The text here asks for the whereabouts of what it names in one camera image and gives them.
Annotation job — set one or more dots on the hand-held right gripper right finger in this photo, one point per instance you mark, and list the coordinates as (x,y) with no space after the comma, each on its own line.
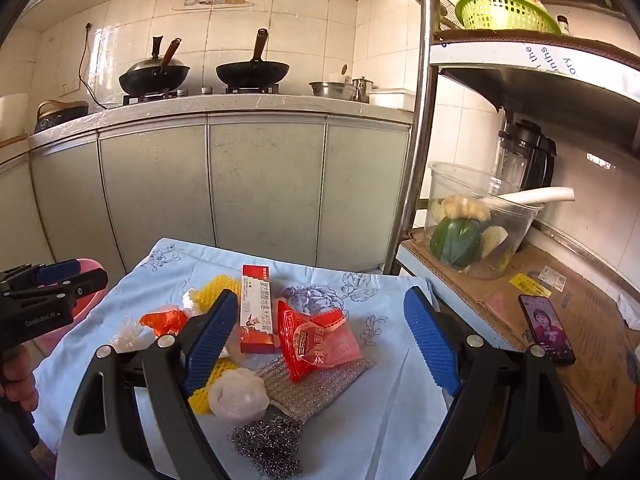
(431,345)

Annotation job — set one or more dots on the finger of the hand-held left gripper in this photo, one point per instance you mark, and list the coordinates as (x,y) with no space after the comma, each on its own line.
(90,282)
(57,271)

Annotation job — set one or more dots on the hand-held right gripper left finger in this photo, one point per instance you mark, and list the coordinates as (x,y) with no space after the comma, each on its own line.
(210,342)

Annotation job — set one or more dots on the pink plastic bucket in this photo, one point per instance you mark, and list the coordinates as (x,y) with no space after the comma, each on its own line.
(55,337)

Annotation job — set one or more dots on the orange red plastic wrapper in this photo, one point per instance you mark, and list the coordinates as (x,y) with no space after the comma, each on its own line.
(165,321)

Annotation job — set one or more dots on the red and white carton box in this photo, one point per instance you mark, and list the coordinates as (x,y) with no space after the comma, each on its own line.
(257,310)

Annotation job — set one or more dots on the white foam net ball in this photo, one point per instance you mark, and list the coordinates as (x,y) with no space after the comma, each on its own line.
(237,394)

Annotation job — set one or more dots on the clear plastic wrap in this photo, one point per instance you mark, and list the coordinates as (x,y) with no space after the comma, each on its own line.
(127,340)

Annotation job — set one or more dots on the red snack packet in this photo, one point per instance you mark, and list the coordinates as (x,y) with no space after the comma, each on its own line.
(310,345)

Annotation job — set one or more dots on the silver scouring cloth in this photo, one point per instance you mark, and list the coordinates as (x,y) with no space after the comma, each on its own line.
(300,394)

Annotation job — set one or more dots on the steel wool ball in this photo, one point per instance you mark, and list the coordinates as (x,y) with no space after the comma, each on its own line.
(267,440)

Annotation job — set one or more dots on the person's left hand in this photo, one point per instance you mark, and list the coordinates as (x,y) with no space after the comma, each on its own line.
(19,377)

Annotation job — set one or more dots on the light blue floral tablecloth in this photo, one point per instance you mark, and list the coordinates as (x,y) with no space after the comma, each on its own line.
(375,410)

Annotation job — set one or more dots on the green bell pepper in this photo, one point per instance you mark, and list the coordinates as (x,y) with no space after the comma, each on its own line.
(457,242)

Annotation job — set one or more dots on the black smartphone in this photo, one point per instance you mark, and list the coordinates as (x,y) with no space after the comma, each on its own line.
(547,330)

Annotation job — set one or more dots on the pale vegetable piece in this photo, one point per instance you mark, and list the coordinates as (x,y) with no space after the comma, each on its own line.
(495,242)

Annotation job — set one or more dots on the clear plastic container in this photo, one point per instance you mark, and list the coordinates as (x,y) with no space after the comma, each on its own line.
(515,240)

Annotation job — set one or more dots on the wooden cutting board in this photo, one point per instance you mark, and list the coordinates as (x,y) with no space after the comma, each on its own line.
(15,140)

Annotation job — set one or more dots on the ginger root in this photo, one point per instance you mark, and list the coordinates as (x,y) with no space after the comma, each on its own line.
(467,207)

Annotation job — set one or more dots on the grey kitchen cabinet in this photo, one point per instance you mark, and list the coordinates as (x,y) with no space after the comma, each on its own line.
(265,185)

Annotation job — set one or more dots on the white ladle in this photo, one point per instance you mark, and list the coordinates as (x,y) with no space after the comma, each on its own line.
(540,195)

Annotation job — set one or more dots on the gas stove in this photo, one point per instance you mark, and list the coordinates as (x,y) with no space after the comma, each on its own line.
(150,98)

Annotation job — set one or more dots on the white rag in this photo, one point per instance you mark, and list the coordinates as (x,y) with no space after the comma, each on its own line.
(630,312)

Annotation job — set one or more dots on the black blender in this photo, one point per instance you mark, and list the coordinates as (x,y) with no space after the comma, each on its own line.
(530,155)

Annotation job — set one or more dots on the steel wok lid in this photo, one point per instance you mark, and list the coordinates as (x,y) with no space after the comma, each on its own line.
(145,66)

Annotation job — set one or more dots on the metal shelf rack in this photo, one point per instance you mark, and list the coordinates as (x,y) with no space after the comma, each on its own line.
(422,110)

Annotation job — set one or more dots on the white rectangular container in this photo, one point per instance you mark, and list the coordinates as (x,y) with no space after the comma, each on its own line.
(392,99)

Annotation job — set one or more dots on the small steel pot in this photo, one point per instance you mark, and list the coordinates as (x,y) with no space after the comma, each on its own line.
(363,91)

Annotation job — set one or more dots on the steel basin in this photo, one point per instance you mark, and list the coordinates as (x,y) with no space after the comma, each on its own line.
(332,90)

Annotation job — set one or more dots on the metal strainer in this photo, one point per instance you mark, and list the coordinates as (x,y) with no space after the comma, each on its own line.
(445,16)

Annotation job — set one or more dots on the green plastic basket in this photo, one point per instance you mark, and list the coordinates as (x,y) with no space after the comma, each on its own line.
(505,12)

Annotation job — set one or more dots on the small dark capped jar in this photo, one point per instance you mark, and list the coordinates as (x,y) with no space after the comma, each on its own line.
(563,26)

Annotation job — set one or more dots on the wall socket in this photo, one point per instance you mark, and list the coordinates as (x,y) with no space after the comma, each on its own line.
(70,87)

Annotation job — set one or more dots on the white wall shelf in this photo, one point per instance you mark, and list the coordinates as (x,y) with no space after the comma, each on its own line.
(215,2)

